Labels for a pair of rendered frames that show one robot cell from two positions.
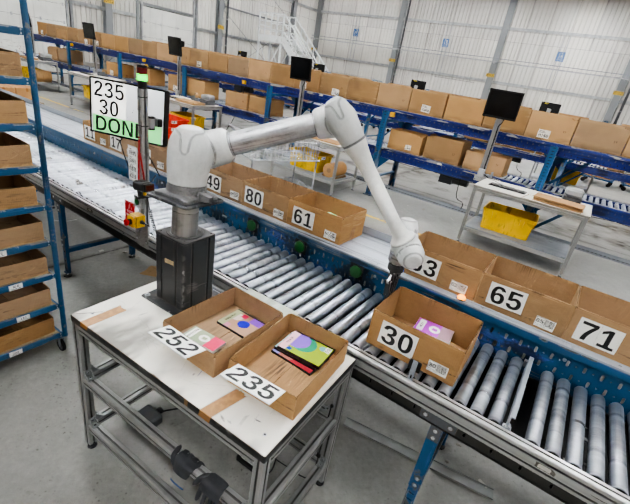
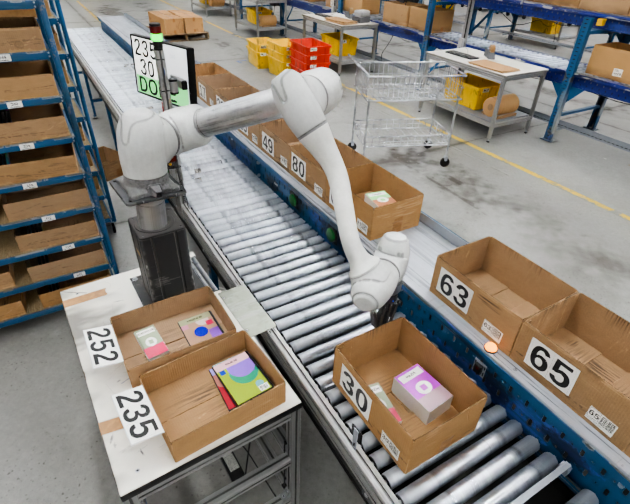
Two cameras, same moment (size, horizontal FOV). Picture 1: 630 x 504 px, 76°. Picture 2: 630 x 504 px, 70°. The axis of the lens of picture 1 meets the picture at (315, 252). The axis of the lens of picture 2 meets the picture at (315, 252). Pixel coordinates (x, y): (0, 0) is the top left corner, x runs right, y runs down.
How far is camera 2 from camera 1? 88 cm
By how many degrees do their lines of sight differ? 26
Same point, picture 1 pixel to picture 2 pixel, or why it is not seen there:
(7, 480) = (37, 417)
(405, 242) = (358, 275)
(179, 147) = (120, 137)
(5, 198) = (48, 167)
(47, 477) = (64, 424)
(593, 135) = not seen: outside the picture
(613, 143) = not seen: outside the picture
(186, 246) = (143, 241)
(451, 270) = (484, 306)
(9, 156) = (46, 128)
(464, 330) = (467, 398)
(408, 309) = (410, 348)
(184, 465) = not seen: hidden behind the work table
